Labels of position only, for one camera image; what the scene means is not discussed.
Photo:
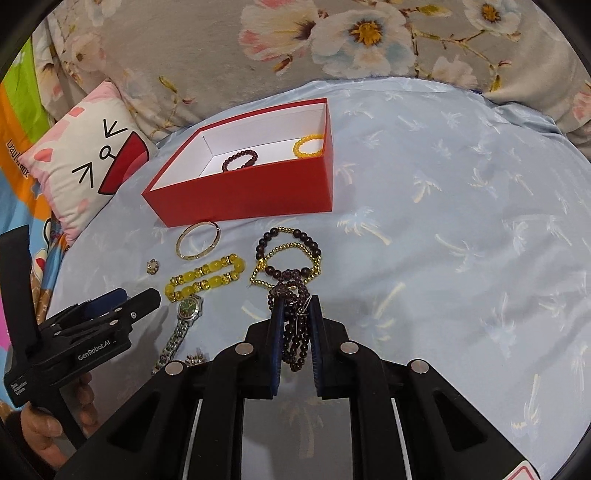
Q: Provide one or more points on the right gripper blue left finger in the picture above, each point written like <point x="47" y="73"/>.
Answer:
<point x="187" y="422"/>

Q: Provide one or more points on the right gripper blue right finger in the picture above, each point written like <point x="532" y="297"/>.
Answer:
<point x="407" y="420"/>

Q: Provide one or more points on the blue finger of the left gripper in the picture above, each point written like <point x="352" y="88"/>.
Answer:
<point x="132" y="309"/>
<point x="100" y="305"/>

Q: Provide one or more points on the silver wrist watch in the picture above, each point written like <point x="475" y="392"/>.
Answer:
<point x="189" y="309"/>

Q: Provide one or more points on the rose gold bangle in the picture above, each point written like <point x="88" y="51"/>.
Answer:
<point x="197" y="240"/>

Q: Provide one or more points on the small flower brooch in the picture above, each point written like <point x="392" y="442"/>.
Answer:
<point x="195" y="358"/>

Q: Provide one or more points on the person's left hand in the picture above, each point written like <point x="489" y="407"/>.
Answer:
<point x="40" y="429"/>

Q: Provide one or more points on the pink cat face pillow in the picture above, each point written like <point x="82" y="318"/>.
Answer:
<point x="82" y="161"/>

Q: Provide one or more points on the light blue palm bedsheet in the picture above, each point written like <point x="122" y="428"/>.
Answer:
<point x="460" y="235"/>

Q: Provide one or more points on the colourful cartoon bedding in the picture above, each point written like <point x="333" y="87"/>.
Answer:
<point x="23" y="122"/>

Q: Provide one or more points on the red cardboard box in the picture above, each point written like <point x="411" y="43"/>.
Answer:
<point x="268" y="162"/>

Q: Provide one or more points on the floral grey blanket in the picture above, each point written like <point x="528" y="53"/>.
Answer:
<point x="176" y="63"/>

